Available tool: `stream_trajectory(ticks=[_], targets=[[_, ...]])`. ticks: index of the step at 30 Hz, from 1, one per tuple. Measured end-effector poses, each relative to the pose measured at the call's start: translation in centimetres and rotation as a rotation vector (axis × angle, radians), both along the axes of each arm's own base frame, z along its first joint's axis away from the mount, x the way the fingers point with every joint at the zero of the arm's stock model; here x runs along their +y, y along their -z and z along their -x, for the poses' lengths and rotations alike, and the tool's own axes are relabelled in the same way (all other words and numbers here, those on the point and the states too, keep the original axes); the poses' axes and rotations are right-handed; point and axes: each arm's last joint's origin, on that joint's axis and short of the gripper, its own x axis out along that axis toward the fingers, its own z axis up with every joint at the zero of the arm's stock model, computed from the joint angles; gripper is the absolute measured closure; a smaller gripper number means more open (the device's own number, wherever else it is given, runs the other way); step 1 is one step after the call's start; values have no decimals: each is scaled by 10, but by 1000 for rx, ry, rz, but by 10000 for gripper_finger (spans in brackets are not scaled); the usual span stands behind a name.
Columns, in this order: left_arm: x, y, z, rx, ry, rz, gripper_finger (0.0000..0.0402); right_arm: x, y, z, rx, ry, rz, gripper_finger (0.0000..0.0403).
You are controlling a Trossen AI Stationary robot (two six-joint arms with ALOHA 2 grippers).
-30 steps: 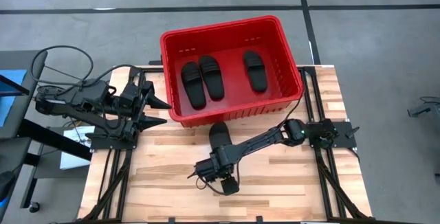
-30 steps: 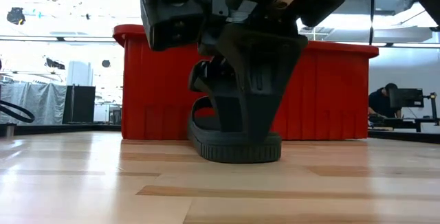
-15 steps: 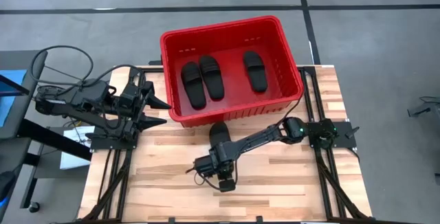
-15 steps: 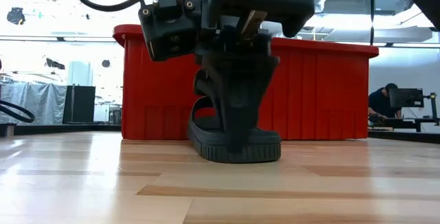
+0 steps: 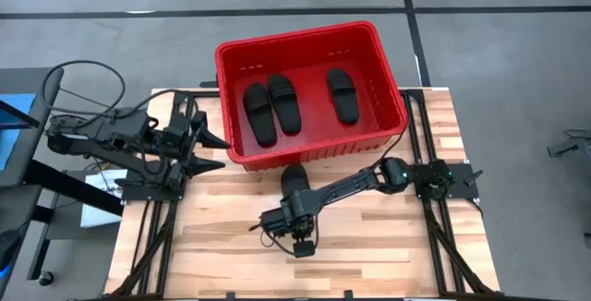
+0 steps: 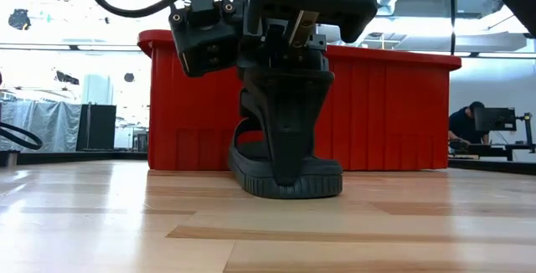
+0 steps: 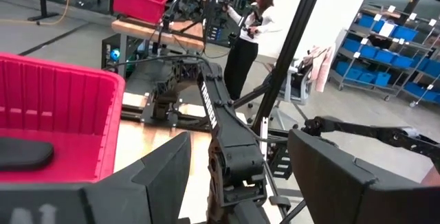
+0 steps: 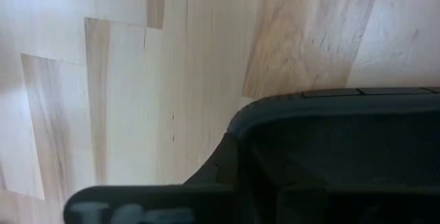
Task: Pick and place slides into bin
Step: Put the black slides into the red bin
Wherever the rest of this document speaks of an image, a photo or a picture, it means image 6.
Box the black slide sandal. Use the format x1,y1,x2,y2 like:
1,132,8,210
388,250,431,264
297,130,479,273
227,116,344,200

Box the red plastic bin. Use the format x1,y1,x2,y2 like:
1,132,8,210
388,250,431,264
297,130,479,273
137,29,462,172

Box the black cabinet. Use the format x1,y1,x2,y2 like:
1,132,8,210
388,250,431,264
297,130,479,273
75,104,117,152

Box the person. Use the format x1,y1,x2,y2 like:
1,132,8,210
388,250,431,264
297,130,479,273
447,100,490,147

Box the black monitor on stand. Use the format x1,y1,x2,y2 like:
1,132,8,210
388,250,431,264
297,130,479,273
472,106,535,153

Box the grey tarp cloth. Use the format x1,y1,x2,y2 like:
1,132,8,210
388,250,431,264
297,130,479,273
0,100,83,153

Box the black ceiling fixture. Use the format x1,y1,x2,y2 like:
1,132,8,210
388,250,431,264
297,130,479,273
8,8,33,32

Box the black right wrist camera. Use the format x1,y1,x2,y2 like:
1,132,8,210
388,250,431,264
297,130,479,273
168,0,246,78

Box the black rear table frame rail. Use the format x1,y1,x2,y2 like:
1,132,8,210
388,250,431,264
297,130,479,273
0,149,536,177

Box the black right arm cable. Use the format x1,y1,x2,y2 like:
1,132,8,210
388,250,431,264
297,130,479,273
434,0,458,56

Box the black looped cable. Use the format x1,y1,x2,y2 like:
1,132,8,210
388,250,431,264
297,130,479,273
0,121,44,152

